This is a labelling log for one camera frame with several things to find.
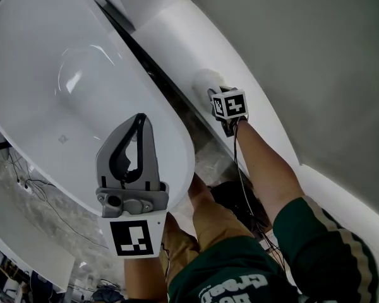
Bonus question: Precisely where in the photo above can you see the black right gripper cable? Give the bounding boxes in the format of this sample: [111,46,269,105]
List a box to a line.
[232,120,287,273]

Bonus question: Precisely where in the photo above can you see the white wide-rimmed bathtub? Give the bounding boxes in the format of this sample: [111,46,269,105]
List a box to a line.
[131,0,379,233]

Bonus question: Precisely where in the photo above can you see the person's left forearm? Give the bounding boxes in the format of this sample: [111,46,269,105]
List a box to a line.
[123,256,169,303]

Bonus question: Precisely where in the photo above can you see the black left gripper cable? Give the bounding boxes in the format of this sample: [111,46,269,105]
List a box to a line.
[160,246,172,279]

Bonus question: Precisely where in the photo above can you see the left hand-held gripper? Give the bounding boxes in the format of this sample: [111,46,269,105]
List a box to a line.
[95,112,171,259]

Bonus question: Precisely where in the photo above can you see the person's green sweatshirt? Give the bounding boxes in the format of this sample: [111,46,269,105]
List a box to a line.
[166,195,379,303]

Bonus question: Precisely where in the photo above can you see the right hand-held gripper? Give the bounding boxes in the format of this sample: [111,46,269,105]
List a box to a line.
[207,85,250,138]

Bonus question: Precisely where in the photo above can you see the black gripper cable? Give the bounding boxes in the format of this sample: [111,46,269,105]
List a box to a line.
[232,120,287,273]
[160,246,172,279]

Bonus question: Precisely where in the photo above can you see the black bag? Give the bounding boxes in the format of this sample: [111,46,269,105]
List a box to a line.
[208,180,270,235]

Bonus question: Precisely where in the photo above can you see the black floor cables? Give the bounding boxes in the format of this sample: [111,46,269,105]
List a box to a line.
[5,148,111,251]

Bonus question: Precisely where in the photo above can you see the person's right forearm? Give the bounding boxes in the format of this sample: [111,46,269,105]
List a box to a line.
[232,117,306,230]

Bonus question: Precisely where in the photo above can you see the person's tan trousers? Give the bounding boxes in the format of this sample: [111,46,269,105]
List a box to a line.
[159,171,263,284]

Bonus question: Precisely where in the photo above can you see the white oval bathtub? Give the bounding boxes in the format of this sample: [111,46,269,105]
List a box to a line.
[0,0,196,218]

